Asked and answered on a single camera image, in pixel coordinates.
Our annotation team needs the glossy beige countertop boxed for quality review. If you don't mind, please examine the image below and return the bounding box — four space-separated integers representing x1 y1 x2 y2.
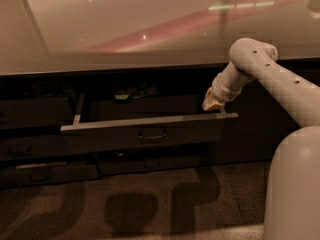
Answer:
0 0 320 76

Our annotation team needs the green snack bag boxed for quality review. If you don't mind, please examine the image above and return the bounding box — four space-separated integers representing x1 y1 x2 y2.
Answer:
113 84 159 101

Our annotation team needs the dark drawer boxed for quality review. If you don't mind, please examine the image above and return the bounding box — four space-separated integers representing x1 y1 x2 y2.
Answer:
0 161 100 188
0 97 73 130
61 95 238 154
97 152 204 175
0 135 69 161

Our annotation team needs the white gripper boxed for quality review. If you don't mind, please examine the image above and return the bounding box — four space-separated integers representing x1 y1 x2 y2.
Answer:
202 73 241 111

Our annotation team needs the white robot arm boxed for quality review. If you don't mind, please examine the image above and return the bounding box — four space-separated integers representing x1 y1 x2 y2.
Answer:
202 38 320 240

